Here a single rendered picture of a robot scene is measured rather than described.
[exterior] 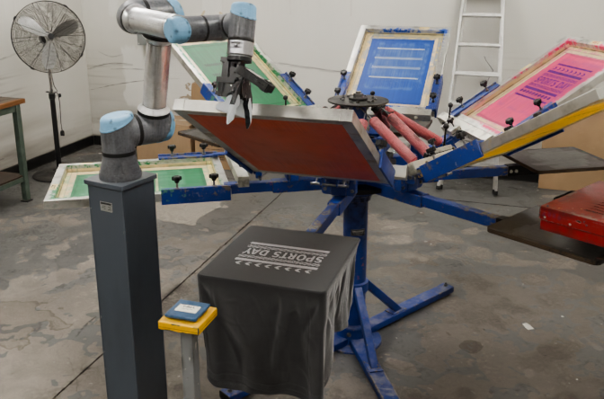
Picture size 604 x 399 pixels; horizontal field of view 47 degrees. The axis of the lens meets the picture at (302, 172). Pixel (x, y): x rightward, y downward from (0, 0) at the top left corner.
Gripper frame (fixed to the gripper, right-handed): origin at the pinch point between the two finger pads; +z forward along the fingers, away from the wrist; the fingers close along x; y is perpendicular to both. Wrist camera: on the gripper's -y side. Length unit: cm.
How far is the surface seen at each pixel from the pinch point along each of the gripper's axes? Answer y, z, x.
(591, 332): -124, 86, -229
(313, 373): -19, 77, -36
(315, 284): -18, 47, -31
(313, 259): -11, 41, -50
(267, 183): 38, 19, -134
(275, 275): -3, 46, -34
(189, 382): 12, 77, -6
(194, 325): 7, 57, 4
